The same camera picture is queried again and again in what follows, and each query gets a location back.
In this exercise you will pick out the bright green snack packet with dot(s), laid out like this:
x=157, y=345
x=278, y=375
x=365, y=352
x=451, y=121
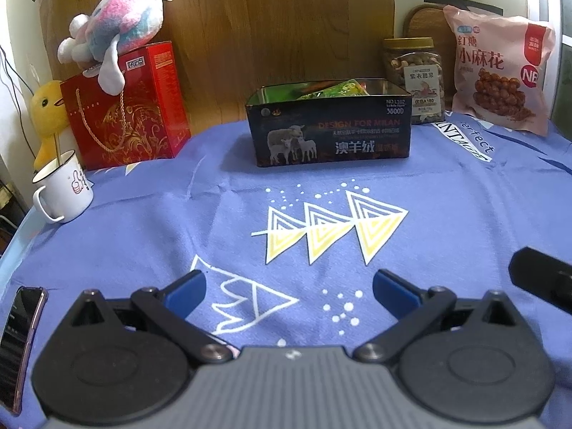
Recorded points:
x=333, y=91

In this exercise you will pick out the smartphone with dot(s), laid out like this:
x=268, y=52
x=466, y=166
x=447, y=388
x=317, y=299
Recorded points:
x=20, y=344

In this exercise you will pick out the black tin box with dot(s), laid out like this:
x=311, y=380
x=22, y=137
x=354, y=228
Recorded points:
x=313, y=116

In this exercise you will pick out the clear nut jar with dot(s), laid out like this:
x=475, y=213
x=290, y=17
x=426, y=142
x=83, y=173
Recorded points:
x=402, y=67

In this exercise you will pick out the pink snack bag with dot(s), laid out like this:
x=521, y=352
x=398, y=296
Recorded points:
x=491, y=76

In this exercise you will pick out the large wooden panel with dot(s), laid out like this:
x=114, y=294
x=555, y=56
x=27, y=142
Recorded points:
x=268, y=31

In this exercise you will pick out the white enamel mug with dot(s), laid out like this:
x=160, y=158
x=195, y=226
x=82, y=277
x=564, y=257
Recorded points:
x=62, y=192

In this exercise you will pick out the red gift bag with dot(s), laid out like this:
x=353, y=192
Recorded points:
x=143, y=111

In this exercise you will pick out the wooden stick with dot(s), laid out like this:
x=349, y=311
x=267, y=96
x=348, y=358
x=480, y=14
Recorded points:
x=57, y=147

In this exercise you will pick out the blue printed tablecloth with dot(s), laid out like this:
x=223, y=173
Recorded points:
x=178, y=232

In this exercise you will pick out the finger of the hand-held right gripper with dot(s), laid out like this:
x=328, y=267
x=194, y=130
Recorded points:
x=536, y=272

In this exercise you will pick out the yellow duck plush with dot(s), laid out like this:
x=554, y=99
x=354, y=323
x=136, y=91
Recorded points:
x=47, y=107

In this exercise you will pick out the rounded wooden board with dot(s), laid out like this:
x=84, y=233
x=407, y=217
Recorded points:
x=424, y=22

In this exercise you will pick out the pastel plush toy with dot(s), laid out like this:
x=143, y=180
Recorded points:
x=125, y=18

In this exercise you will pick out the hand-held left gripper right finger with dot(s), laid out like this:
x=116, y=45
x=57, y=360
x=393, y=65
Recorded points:
x=393, y=290

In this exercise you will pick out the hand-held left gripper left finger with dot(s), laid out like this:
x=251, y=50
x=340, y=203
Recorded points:
x=187, y=288

